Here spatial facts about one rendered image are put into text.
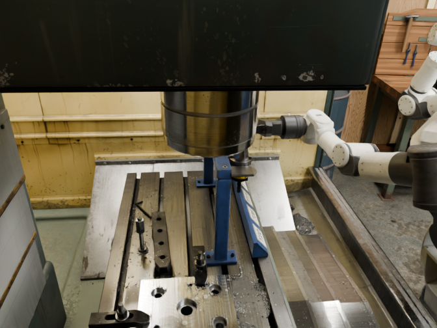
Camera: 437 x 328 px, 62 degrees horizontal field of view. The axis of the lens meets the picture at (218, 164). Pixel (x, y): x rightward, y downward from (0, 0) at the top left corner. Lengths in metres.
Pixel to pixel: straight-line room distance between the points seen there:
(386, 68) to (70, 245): 2.89
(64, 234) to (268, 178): 0.99
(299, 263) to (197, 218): 0.42
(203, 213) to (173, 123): 0.83
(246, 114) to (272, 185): 1.22
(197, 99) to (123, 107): 1.18
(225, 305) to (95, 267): 0.76
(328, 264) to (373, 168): 0.51
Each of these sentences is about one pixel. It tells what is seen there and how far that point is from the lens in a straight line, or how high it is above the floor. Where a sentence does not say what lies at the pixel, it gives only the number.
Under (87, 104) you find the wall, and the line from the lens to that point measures 1.72.
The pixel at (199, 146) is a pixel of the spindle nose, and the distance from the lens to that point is 0.55.
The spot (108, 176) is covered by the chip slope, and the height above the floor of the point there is 0.83.
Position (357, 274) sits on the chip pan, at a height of 0.67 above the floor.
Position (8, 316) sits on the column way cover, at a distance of 0.99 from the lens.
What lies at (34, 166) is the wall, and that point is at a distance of 1.92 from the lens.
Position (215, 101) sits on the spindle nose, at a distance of 0.53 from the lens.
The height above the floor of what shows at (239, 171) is 1.22.
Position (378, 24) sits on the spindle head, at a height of 1.65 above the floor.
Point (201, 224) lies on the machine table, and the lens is 1.31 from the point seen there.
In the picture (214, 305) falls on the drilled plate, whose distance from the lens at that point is 0.94.
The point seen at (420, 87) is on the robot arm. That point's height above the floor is 1.34.
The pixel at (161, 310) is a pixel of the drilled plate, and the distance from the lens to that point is 0.94.
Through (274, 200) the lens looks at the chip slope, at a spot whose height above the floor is 0.76.
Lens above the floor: 1.71
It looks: 29 degrees down
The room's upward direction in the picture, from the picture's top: 2 degrees clockwise
